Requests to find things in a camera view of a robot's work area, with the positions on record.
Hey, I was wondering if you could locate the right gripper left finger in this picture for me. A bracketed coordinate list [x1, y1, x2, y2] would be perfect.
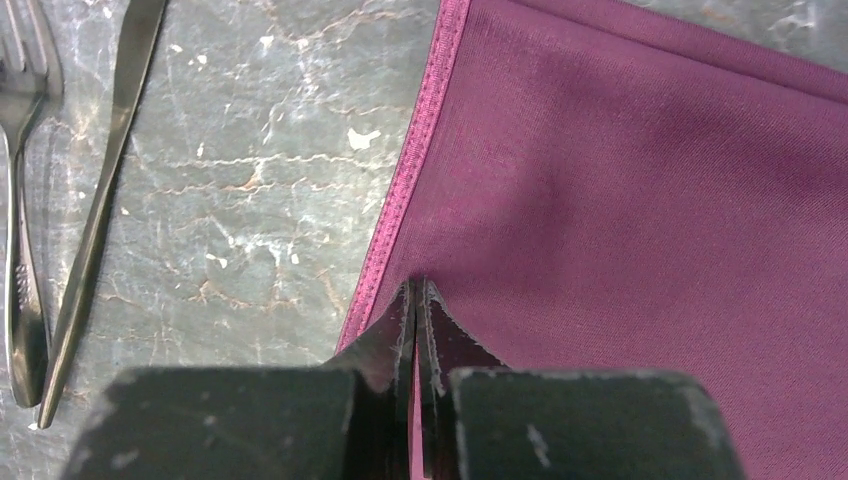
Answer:
[62, 281, 415, 479]

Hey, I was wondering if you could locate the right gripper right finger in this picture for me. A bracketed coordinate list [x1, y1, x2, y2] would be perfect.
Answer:
[417, 279, 744, 479]

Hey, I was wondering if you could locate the silver fork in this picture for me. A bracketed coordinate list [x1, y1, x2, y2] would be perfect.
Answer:
[1, 1, 64, 408]

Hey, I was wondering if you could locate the purple cloth napkin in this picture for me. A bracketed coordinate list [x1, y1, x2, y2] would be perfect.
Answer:
[340, 1, 847, 479]

